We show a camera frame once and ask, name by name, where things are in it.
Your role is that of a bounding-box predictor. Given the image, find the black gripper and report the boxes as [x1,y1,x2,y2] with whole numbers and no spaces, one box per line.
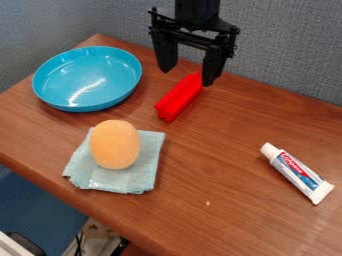
[148,0,241,86]

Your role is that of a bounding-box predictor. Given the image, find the red rectangular block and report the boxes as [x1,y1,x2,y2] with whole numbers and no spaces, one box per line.
[155,71,203,122]

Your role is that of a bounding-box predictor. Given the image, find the blue plastic plate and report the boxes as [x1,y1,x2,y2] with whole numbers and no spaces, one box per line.
[32,46,142,112]

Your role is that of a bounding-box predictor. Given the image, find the orange egg-shaped object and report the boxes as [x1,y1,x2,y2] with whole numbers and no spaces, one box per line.
[90,120,140,169]

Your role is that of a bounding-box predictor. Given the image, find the light blue folded cloth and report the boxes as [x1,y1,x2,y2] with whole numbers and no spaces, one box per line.
[63,130,166,194]

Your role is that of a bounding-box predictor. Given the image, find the white toothpaste tube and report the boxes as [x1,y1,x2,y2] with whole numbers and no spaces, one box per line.
[261,143,334,205]

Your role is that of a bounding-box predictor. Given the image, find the black cable under table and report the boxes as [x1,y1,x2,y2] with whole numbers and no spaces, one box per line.
[72,231,86,256]

